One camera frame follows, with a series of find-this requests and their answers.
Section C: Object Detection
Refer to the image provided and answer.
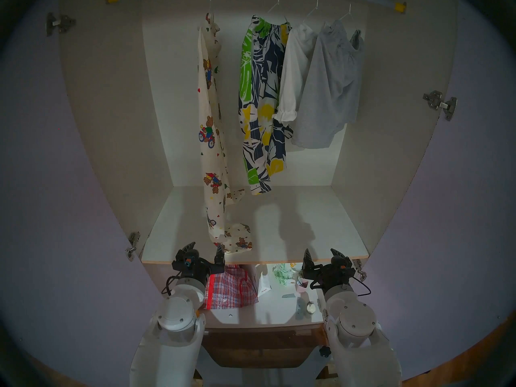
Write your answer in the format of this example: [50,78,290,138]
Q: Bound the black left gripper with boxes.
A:
[172,242,225,286]

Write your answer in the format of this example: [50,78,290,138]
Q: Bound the red plaid woven bag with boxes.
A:
[204,265,258,310]

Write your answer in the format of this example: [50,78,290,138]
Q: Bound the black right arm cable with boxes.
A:
[350,277,371,297]

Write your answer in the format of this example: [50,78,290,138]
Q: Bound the white paper bag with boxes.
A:
[254,264,271,298]

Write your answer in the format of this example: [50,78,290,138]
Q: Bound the white drawer unit board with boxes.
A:
[202,263,325,329]

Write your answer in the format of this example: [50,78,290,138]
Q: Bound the white wardrobe shelf board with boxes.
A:
[141,185,369,265]

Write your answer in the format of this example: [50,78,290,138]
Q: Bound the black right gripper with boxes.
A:
[302,248,356,289]

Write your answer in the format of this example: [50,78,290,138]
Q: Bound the brown wooden drawer front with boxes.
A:
[202,325,329,368]

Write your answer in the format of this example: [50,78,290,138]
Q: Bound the white wardrobe cabinet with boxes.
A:
[58,0,460,338]

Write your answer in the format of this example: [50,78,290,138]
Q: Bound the green plastic bag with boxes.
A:
[272,263,298,286]

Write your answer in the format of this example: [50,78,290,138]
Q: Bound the white long sleeve shirt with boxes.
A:
[273,23,319,125]

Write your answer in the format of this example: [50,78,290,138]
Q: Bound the grey robot torso frame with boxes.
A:
[196,344,335,387]

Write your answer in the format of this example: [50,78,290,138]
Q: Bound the green navy floral pants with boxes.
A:
[238,15,294,196]

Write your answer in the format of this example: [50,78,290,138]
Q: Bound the teddy bear print pants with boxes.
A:
[197,13,254,254]

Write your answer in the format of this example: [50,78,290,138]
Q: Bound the grey shirt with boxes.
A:
[291,19,365,150]

